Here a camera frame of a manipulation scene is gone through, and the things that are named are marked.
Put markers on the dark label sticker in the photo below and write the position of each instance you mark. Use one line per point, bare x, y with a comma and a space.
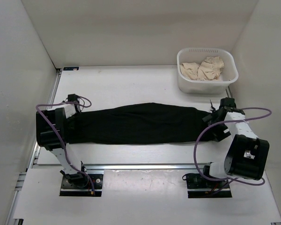
70, 68

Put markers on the white plastic basket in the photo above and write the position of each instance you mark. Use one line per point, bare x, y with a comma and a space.
228, 76

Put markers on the beige crumpled garment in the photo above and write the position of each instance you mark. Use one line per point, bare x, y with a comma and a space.
210, 69

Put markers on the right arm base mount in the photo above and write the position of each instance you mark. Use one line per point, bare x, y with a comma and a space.
199, 187

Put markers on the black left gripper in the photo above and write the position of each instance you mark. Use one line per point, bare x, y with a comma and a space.
71, 124

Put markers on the aluminium front rail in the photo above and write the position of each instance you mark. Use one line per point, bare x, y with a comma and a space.
140, 166

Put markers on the black trousers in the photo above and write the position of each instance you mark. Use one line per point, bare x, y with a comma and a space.
147, 123

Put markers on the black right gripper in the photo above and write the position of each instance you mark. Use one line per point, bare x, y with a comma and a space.
219, 134

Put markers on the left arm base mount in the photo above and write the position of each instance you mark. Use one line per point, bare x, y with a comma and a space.
96, 185

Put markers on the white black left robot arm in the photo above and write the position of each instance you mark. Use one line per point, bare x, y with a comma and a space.
52, 132

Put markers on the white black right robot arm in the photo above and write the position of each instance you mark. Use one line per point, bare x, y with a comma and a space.
246, 157

